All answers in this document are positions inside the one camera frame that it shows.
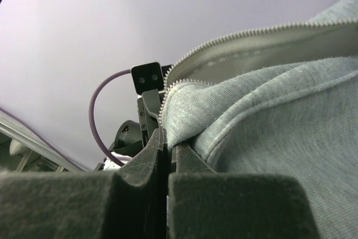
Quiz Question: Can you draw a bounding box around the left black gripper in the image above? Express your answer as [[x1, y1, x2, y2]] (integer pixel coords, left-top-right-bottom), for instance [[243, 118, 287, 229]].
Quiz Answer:
[[137, 89, 161, 147]]

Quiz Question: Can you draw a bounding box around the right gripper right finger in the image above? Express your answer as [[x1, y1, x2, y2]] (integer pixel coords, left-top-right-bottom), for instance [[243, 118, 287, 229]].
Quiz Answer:
[[168, 143, 319, 238]]

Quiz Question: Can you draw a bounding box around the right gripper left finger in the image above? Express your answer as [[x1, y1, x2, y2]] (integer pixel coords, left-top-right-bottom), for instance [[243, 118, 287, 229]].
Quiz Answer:
[[1, 130, 168, 238]]

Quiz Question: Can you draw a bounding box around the grey zip jacket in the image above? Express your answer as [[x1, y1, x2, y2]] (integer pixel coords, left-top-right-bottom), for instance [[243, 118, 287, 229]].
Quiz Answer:
[[160, 0, 357, 238]]

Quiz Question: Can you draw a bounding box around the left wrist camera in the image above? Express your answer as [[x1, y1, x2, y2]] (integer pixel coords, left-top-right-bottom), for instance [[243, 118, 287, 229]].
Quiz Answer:
[[130, 62, 164, 95]]

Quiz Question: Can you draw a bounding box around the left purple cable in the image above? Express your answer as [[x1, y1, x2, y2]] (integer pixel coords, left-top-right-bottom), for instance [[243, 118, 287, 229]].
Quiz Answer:
[[88, 69, 132, 167]]

